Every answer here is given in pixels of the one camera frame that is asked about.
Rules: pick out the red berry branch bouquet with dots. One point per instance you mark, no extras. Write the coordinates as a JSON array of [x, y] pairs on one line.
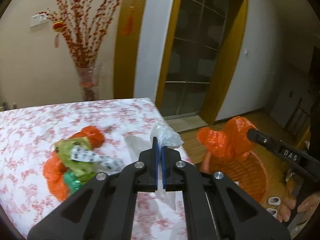
[[82, 32]]

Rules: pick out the orange plastic trash basket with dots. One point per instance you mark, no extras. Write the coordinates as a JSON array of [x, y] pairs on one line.
[[250, 174]]

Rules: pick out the floral pink white tablecloth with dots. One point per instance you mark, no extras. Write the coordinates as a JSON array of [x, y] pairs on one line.
[[28, 136]]

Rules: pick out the green plastic bag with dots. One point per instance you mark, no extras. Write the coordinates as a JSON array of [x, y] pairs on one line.
[[72, 182]]

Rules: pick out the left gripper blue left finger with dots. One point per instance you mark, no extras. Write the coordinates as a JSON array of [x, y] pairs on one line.
[[104, 207]]

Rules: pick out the white slipper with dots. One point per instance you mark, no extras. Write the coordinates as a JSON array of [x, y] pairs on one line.
[[274, 201], [272, 211]]

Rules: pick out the orange plastic bag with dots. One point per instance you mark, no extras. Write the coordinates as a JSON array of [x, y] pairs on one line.
[[231, 143], [54, 169]]

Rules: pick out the clear plastic bag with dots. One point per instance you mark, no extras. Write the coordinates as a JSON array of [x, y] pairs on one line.
[[165, 135]]

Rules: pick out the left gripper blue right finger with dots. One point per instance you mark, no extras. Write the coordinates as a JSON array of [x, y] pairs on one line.
[[216, 207]]

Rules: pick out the white printed plastic bag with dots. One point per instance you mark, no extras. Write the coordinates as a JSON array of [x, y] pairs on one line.
[[99, 163]]

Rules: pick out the glass sliding door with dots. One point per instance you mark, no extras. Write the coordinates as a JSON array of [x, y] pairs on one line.
[[197, 40]]

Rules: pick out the white wall switch panel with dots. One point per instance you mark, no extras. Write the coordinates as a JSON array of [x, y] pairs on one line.
[[38, 19]]

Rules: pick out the clear glass vase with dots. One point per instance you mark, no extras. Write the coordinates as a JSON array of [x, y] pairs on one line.
[[89, 82]]

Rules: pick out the yellow green printed bag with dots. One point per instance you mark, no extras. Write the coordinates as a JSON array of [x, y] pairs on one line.
[[63, 148]]

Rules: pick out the wooden chair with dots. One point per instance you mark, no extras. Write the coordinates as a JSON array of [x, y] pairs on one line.
[[298, 122]]

